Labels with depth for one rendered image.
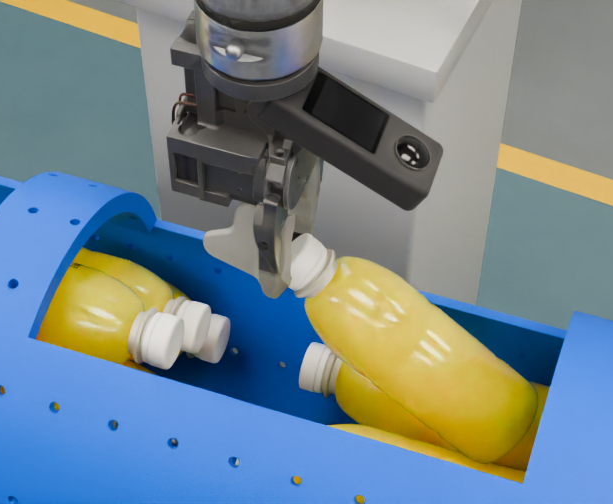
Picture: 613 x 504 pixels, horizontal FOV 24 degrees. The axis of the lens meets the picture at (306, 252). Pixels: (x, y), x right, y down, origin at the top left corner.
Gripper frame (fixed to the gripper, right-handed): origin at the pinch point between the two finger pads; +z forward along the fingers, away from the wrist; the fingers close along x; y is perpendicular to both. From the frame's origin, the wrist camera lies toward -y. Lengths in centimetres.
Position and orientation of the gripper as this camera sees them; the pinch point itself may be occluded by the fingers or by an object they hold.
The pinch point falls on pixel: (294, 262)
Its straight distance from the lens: 101.8
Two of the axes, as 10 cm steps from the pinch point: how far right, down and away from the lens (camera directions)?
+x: -3.3, 7.3, -5.9
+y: -9.4, -2.6, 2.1
